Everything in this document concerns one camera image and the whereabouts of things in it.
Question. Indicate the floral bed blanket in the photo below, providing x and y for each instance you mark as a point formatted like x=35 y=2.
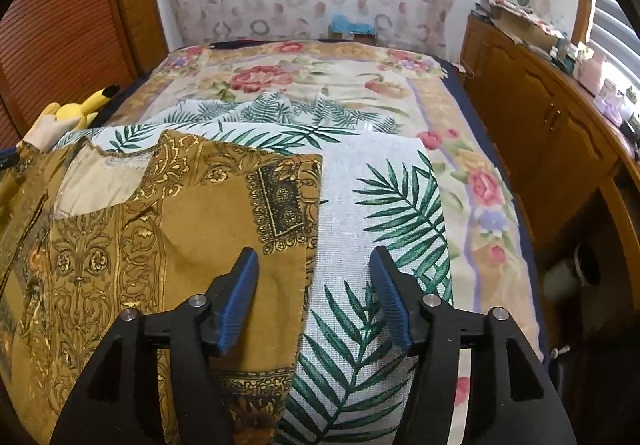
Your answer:
x=450 y=134

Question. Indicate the brown louvered wooden wardrobe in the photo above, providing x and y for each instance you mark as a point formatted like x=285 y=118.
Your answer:
x=64 y=50

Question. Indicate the blue object behind bed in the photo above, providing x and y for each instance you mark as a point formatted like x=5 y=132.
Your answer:
x=342 y=25

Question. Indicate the wooden sideboard cabinet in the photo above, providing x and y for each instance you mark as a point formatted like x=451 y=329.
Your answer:
x=573 y=175

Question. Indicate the mustard gold patterned garment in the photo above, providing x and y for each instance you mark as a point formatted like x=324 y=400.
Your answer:
x=86 y=235

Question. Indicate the white window blinds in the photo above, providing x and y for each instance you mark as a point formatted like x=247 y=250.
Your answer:
x=612 y=33

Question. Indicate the cream folded cloth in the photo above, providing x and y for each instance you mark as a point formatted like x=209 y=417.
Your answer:
x=46 y=132

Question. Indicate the white palm leaf cloth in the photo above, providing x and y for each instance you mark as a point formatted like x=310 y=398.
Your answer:
x=150 y=213

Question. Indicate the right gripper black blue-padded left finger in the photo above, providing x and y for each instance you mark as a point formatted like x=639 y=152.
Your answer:
x=116 y=399

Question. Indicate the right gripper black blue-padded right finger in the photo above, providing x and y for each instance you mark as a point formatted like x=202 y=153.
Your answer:
x=511 y=399

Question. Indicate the yellow plush toy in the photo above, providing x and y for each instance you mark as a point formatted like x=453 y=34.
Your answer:
x=85 y=112

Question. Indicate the clutter of boxes on sideboard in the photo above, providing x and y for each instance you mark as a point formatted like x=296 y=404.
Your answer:
x=619 y=100

